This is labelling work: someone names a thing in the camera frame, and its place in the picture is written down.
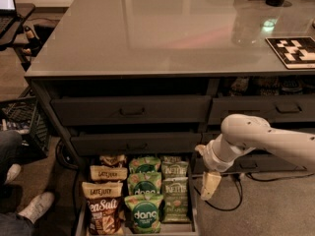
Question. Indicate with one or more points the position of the green dang chip bag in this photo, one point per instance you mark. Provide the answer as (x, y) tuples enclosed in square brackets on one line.
[(144, 183), (144, 164), (144, 212)]

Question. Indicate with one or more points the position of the bottom right drawer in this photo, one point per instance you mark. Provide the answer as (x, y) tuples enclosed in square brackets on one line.
[(261, 161)]

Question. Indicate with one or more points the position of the rear green kettle chip bag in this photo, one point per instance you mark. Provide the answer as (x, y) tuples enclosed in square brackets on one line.
[(170, 158)]

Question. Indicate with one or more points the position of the person leg in jeans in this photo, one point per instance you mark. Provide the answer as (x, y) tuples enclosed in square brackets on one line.
[(10, 148)]

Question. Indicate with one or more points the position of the rear green dang chip bag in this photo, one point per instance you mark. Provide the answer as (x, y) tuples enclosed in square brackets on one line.
[(144, 164)]

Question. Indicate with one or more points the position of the dark grey cabinet frame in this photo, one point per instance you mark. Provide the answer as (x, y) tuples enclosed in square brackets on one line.
[(49, 88)]

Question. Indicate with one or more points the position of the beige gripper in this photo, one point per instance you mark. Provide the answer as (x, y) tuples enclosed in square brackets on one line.
[(211, 156)]

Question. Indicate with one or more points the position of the middle left drawer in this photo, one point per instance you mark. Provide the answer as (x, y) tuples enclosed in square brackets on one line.
[(138, 142)]

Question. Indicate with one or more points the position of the green jalapeno kettle chip bag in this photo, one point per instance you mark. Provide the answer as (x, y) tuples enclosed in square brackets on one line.
[(175, 196)]

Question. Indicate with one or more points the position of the black white fiducial marker board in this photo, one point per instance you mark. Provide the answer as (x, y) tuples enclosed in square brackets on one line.
[(295, 52)]

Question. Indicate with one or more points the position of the middle right drawer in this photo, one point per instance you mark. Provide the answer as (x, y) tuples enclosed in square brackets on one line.
[(210, 136)]

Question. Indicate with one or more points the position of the white sneaker far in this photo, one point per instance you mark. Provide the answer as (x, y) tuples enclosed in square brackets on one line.
[(13, 173)]

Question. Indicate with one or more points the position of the top left drawer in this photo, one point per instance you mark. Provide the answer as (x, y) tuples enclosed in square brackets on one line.
[(152, 109)]

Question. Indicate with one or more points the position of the top right drawer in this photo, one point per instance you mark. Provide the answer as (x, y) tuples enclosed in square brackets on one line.
[(276, 108)]

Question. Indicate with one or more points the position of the white sneaker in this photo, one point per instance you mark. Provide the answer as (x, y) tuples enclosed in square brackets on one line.
[(13, 173), (37, 208)]

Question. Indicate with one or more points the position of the middle late july chip bag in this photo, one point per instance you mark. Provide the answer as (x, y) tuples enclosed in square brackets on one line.
[(104, 173)]

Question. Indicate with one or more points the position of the laptop computer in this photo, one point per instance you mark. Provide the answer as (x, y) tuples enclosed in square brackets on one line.
[(8, 15)]

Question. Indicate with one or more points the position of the open bottom left drawer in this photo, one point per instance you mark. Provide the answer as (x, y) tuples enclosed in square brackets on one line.
[(166, 229)]

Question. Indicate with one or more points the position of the front late july sea salt bag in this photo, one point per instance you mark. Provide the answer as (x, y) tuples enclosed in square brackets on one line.
[(104, 201)]

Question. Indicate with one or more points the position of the middle green dang chip bag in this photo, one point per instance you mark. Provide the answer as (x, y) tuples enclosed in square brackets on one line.
[(144, 183)]

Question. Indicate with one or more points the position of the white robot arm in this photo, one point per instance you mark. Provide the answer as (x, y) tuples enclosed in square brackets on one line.
[(227, 155)]

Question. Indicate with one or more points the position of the rear late july chip bag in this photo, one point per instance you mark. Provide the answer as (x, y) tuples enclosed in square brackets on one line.
[(117, 160)]

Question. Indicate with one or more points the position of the front green dang chip bag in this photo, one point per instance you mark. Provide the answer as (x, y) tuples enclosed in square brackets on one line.
[(144, 212)]

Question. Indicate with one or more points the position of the white sneaker near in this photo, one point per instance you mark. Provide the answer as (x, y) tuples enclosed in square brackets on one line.
[(37, 208)]

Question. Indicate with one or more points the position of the black plastic crate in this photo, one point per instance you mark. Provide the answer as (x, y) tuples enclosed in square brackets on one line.
[(25, 116)]

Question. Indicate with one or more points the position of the late july chip bag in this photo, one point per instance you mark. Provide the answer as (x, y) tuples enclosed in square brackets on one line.
[(104, 173), (117, 160)]

